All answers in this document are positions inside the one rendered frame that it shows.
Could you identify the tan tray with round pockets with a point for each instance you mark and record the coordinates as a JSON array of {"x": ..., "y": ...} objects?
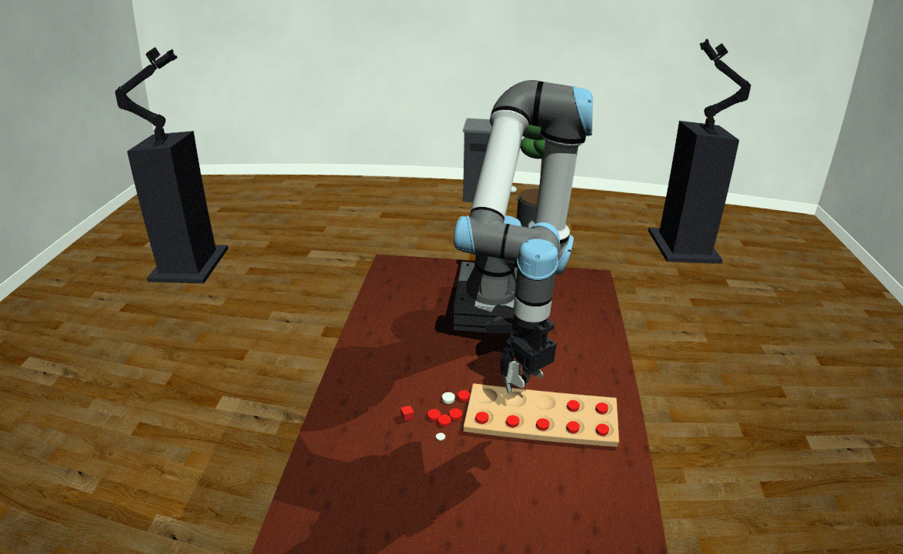
[{"x": 531, "y": 405}]

